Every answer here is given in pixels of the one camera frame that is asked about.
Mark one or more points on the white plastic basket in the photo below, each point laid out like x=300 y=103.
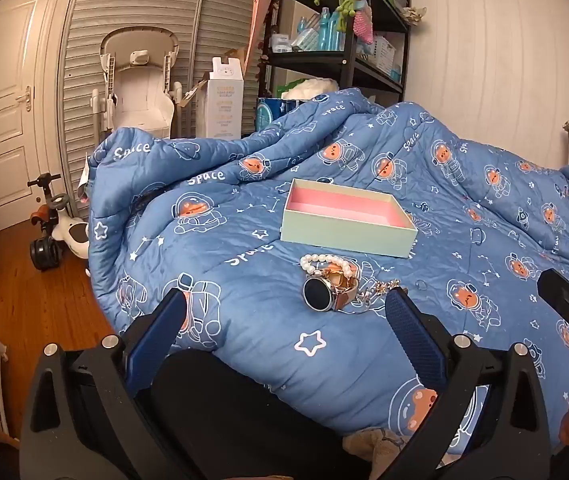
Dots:
x=379 y=55

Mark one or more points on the child's ride-on toy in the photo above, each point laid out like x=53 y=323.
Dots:
x=69 y=232

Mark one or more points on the dark cloth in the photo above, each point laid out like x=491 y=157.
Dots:
x=244 y=410

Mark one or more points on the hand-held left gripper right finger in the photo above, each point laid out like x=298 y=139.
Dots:
x=409 y=330

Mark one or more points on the pink hanging cloth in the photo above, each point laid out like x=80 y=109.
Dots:
x=258 y=15

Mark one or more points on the tall white carton box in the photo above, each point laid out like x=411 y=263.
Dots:
x=224 y=105

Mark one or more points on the pink knitted item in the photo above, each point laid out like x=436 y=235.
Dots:
x=364 y=27

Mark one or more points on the pale blue packet box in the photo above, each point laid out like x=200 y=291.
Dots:
x=307 y=40

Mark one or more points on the green jewelry box pink inside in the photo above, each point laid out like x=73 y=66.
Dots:
x=344 y=232

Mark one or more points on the white panelled door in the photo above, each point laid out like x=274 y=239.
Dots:
x=4 y=110

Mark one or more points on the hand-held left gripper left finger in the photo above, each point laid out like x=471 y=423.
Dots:
x=164 y=320

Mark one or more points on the black metal shelf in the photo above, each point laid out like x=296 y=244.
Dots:
x=344 y=57

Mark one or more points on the blue tissue package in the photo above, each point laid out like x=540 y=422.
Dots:
x=272 y=110

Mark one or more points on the white louvered closet door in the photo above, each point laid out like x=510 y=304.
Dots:
x=89 y=35

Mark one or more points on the light blue bottle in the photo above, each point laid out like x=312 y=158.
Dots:
x=325 y=30

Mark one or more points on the beige furry plush toy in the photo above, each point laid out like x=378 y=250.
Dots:
x=369 y=447

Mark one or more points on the gold watch with dark face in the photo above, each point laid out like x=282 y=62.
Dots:
x=320 y=294

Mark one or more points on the white plastic bag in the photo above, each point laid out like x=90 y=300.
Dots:
x=309 y=87

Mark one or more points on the white baby high chair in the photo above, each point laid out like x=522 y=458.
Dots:
x=139 y=90

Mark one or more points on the blue astronaut bear printed blanket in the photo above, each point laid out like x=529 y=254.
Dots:
x=244 y=280

